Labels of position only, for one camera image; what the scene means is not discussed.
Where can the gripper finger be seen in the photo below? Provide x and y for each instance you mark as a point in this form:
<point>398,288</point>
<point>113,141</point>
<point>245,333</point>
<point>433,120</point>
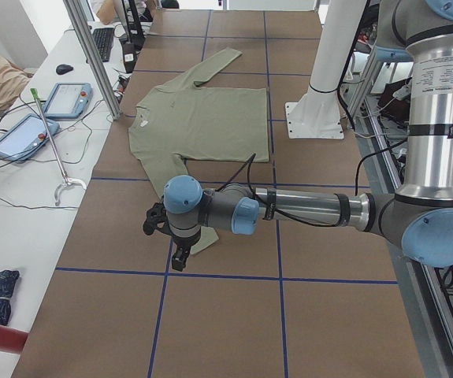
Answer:
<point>179,262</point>

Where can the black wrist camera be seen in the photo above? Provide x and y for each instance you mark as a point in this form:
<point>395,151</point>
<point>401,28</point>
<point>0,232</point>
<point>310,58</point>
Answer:
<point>156,220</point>

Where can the near blue teach pendant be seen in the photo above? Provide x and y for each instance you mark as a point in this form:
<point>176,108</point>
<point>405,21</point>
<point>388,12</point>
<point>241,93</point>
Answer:
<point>25,138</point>

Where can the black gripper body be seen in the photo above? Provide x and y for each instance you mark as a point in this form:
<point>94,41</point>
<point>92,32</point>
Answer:
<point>183,241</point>

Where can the blue teach pendant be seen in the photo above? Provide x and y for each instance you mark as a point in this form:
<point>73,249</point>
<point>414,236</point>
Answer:
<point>67,101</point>
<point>25,138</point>

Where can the black box with label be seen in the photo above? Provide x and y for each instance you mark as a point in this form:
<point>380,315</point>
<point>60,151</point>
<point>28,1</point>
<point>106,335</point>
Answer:
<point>129,56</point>

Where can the aluminium side frame rail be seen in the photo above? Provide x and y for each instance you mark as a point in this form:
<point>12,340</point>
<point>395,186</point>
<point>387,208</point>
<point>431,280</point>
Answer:
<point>416,176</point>

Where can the aluminium frame post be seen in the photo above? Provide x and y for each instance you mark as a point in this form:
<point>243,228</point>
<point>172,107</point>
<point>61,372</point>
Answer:
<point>83,33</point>

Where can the black keyboard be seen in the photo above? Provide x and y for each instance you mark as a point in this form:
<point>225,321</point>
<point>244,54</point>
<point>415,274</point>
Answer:
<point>103,39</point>

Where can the black computer mouse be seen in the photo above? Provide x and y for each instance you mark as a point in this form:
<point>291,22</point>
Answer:
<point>63,69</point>

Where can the white camera mast pedestal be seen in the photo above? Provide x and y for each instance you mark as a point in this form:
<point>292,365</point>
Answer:
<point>317,114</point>

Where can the folded dark blue umbrella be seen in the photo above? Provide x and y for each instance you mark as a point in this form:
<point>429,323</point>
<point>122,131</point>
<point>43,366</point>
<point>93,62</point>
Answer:
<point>8,281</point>

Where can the olive green long-sleeve shirt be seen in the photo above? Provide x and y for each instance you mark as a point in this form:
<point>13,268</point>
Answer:
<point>188,120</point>

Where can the far blue teach pendant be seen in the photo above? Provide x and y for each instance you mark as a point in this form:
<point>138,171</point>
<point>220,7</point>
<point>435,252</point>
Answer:
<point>67,101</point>

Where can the metal reacher grabber stick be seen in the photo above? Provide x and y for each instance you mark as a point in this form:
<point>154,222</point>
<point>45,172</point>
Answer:
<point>67,181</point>

